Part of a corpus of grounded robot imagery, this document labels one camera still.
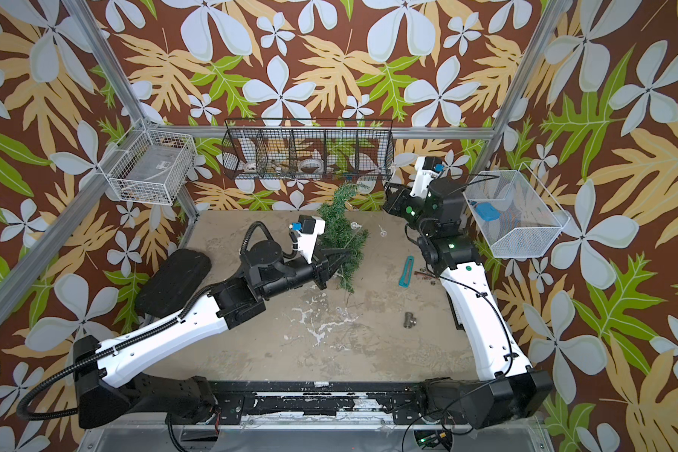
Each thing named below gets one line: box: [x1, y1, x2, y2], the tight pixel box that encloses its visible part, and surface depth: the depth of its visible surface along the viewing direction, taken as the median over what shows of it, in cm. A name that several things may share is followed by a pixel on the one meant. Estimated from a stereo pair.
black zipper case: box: [135, 248, 212, 319], surface depth 94 cm
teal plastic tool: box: [399, 255, 416, 289], surface depth 104 cm
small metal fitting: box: [403, 311, 418, 329], surface depth 90 cm
